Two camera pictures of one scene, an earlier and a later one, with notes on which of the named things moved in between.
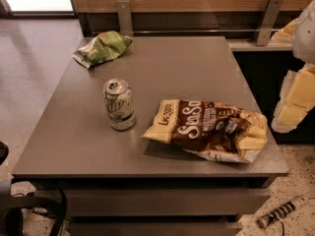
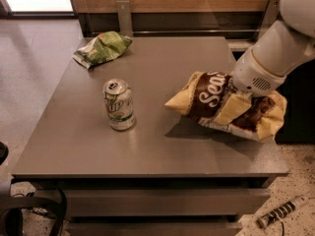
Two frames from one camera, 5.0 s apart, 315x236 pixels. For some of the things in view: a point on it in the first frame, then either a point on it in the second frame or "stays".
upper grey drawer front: [161, 203] stays
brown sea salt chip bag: [211, 129] → [205, 94]
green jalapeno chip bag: [105, 45] stays
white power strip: [282, 210] stays
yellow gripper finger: [296, 99] → [251, 77]
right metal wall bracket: [270, 19] stays
